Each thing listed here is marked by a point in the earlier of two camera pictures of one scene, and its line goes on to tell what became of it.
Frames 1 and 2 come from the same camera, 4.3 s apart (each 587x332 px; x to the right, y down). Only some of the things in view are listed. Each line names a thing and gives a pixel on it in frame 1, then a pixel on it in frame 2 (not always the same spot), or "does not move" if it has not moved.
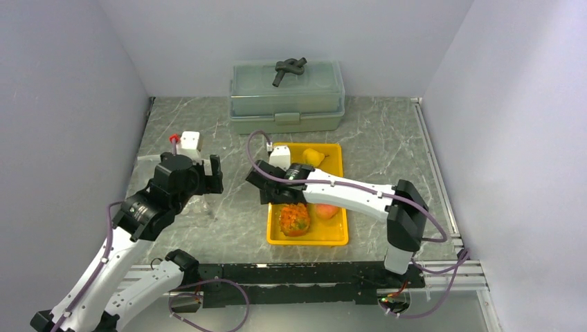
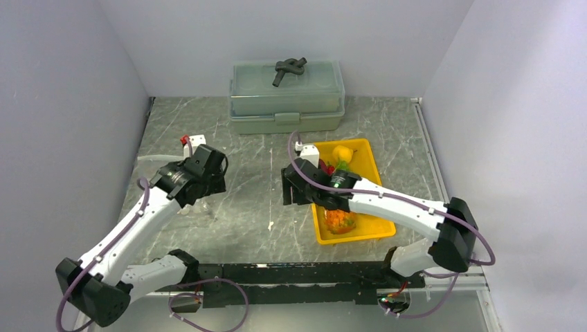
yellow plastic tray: x=332 y=232 -> x=363 y=165
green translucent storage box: x=311 y=103 does not move
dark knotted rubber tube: x=291 y=66 does not move
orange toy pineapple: x=294 y=218 -> x=339 y=221
